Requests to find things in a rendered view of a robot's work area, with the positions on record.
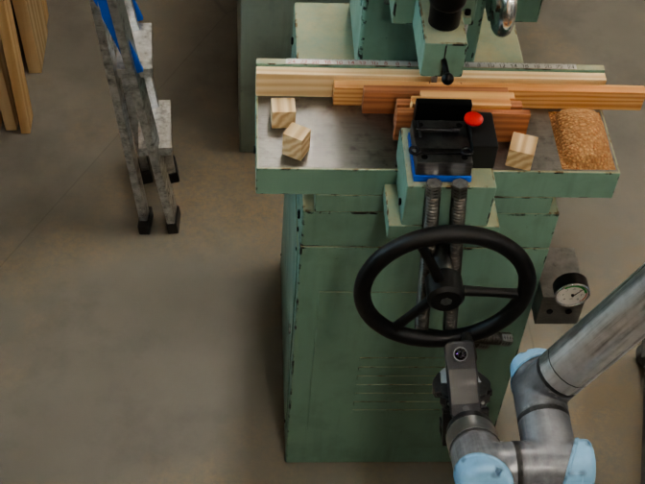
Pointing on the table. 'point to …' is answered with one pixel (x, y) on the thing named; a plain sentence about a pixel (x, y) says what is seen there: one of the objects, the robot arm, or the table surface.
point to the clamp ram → (441, 108)
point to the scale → (418, 63)
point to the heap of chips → (581, 139)
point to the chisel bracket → (438, 44)
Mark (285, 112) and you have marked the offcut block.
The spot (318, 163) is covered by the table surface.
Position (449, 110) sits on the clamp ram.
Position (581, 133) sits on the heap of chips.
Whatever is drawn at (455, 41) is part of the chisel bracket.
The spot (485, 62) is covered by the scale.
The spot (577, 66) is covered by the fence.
